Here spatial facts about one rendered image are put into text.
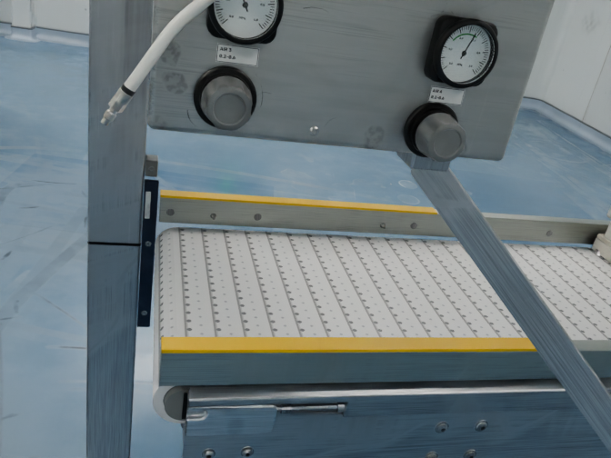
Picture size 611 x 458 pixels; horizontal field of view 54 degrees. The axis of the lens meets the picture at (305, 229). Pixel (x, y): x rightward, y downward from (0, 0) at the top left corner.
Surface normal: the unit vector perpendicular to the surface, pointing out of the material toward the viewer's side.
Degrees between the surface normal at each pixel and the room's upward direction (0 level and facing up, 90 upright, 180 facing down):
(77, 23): 90
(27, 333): 0
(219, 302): 0
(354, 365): 90
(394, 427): 90
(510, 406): 90
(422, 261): 0
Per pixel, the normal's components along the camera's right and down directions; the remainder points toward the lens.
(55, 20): 0.13, 0.45
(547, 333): -0.34, 0.31
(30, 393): 0.16, -0.89
